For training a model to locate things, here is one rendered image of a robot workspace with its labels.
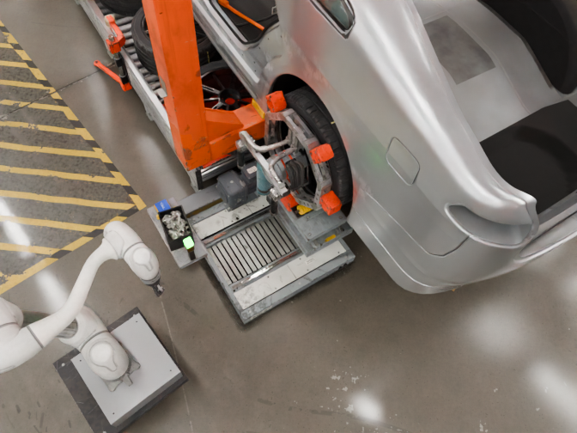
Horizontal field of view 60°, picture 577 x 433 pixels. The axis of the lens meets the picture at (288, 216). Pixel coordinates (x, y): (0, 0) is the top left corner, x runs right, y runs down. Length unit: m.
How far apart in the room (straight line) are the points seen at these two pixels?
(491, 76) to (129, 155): 2.46
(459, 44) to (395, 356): 1.87
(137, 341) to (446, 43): 2.36
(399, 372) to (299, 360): 0.60
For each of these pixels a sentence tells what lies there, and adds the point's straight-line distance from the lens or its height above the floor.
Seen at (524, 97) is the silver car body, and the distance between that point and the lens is 3.22.
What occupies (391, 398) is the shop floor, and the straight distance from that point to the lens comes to 3.13.
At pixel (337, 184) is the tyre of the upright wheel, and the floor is 0.95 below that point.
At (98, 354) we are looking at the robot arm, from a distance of 2.48.
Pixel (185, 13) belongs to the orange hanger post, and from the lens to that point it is 2.26.
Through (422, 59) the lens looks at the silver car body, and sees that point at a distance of 1.90.
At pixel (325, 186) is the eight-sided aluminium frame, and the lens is 2.44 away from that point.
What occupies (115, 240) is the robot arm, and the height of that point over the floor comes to 1.14.
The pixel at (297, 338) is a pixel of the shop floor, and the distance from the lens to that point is 3.11.
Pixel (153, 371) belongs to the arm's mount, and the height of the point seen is 0.40.
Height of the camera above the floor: 2.98
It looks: 60 degrees down
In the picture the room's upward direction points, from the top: 7 degrees clockwise
